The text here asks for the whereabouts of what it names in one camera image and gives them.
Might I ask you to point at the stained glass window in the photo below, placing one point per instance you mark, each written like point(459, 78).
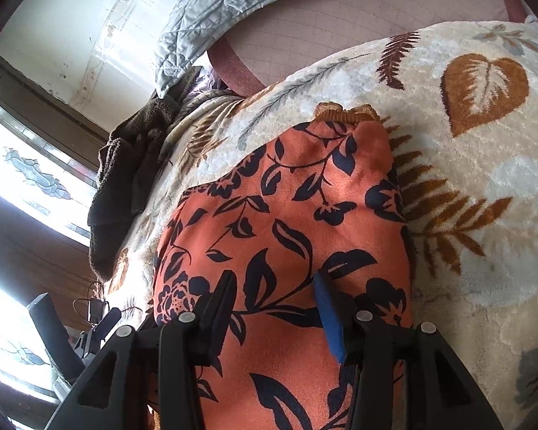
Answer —
point(36, 179)
point(9, 345)

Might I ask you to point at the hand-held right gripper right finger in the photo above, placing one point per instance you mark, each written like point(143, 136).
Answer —
point(331, 318)

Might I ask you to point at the purple patterned cloth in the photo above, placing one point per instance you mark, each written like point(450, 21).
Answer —
point(215, 83)

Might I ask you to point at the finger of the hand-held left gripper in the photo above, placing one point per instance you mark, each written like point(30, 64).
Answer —
point(56, 340)
point(107, 324)

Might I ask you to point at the brown fleece blanket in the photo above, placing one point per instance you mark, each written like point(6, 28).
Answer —
point(121, 174)

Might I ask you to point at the pink mattress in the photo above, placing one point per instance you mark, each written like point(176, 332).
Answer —
point(340, 18)

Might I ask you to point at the grey quilted bedspread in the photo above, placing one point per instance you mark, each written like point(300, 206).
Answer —
point(215, 13)

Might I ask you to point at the cream leaf-print fleece blanket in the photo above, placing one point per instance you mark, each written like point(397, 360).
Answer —
point(475, 165)

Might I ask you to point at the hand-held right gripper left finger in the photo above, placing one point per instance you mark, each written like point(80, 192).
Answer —
point(219, 313)

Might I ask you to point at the orange floral garment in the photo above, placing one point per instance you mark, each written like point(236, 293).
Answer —
point(287, 197)

